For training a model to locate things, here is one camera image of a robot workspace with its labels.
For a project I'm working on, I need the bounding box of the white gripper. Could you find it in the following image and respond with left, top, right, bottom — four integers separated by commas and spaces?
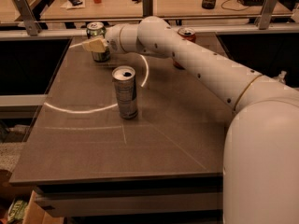
82, 24, 124, 53

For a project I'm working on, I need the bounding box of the green soda can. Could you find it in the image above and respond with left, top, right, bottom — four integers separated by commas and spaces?
86, 21, 110, 63

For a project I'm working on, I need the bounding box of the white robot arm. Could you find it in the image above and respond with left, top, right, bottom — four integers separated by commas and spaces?
83, 17, 299, 224

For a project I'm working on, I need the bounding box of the tall silver energy can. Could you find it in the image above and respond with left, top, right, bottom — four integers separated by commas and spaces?
112, 65, 138, 119

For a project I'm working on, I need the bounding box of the red Coca-Cola can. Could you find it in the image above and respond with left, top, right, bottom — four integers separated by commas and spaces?
172, 26, 197, 70

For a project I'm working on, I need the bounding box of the white paper with phone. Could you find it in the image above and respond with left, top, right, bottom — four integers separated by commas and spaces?
60, 0, 86, 10

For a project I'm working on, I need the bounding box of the black mesh cup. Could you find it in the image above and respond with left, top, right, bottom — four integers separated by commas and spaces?
202, 0, 217, 9

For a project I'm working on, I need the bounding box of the cardboard box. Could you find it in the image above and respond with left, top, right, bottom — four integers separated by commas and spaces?
22, 191, 64, 224

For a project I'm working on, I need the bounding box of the green snack packet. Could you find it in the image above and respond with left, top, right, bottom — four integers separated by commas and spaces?
7, 199, 28, 224

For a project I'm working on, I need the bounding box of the clear sanitizer bottle right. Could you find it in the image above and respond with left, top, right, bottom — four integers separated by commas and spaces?
274, 71, 287, 84

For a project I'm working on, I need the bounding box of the left metal bracket post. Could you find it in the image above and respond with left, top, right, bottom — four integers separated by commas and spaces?
13, 0, 41, 36

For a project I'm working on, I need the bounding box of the metal bracket post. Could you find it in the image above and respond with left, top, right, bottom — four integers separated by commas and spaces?
142, 0, 153, 17
254, 0, 278, 30
13, 0, 41, 36

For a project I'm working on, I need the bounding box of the middle metal bracket post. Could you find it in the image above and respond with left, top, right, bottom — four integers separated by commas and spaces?
142, 0, 153, 17

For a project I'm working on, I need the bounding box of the black cable on desk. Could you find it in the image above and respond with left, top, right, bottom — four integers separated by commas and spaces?
221, 0, 252, 12

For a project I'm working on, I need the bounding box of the right metal bracket post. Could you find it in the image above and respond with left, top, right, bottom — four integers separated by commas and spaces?
254, 0, 278, 30

